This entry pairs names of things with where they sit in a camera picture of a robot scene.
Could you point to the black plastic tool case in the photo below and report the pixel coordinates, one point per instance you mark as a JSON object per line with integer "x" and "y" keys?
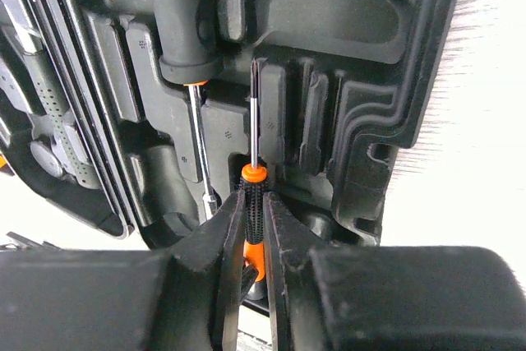
{"x": 344, "y": 86}

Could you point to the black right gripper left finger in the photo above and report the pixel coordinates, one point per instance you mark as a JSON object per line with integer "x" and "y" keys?
{"x": 185, "y": 297}

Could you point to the small black orange screwdriver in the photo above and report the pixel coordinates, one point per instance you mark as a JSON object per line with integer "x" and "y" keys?
{"x": 254, "y": 184}

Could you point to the black handled large screwdriver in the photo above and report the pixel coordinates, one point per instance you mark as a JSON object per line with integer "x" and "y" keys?
{"x": 190, "y": 57}

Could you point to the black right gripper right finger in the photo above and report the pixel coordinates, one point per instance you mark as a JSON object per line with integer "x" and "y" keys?
{"x": 323, "y": 297}

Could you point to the black handled claw hammer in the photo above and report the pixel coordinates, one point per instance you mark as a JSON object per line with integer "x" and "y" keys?
{"x": 58, "y": 157}

